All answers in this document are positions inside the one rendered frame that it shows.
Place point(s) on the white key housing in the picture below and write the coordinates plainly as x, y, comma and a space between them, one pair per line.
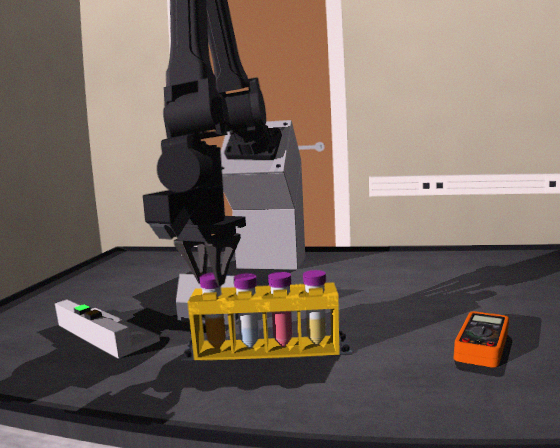
186, 285

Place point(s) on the dark grey table edge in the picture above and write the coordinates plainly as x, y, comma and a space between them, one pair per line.
233, 438

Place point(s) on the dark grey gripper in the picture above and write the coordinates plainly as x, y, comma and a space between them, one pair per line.
211, 245

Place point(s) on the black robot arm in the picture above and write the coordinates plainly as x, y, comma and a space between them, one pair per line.
191, 109

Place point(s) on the orange digital multimeter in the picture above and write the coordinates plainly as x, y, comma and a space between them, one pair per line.
481, 339

